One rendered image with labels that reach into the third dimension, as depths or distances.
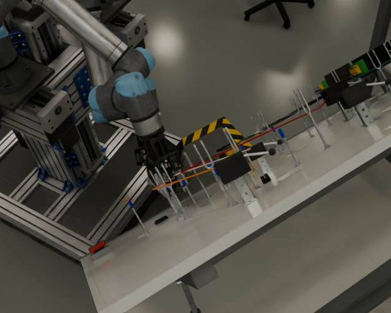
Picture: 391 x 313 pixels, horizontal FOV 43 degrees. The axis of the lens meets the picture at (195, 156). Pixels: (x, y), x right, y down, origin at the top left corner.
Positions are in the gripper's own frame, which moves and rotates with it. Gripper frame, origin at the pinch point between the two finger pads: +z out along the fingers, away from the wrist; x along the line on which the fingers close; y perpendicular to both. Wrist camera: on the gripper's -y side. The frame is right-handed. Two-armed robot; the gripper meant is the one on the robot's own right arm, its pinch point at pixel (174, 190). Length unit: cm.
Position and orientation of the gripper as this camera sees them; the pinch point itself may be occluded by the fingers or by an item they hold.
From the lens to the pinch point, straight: 140.7
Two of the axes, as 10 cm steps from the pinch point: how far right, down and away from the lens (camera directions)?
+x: 8.6, -4.5, 2.3
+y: 3.8, 2.8, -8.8
